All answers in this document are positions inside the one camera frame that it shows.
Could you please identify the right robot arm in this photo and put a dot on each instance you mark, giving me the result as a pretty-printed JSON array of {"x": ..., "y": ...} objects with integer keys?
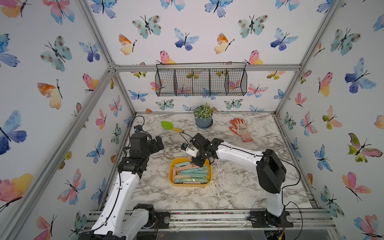
[{"x": 269, "y": 168}]

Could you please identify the black wire wall basket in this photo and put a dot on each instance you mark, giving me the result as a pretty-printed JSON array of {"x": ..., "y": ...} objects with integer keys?
[{"x": 201, "y": 79}]

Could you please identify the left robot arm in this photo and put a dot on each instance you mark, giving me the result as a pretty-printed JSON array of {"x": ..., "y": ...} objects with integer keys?
[{"x": 110, "y": 224}]

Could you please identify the red white garden glove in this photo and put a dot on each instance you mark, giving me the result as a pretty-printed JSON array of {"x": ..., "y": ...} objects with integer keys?
[{"x": 239, "y": 127}]

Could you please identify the yellow storage box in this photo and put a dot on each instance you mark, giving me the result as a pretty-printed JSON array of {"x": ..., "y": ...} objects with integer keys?
[{"x": 184, "y": 173}]

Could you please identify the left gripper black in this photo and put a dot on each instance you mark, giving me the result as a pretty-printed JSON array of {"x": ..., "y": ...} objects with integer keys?
[{"x": 155, "y": 147}]

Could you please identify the green yellow toy trowel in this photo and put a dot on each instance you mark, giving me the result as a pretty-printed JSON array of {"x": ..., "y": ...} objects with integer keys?
[{"x": 169, "y": 126}]

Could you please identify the aluminium front rail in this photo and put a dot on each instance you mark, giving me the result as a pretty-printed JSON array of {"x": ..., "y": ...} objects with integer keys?
[{"x": 191, "y": 220}]

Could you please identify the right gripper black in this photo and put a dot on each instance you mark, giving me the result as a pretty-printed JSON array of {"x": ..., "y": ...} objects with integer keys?
[{"x": 197, "y": 162}]

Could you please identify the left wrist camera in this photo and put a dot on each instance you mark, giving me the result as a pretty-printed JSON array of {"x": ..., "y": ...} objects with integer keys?
[{"x": 138, "y": 128}]

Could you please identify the potted green plant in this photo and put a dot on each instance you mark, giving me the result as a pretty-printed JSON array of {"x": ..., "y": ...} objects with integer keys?
[{"x": 203, "y": 116}]

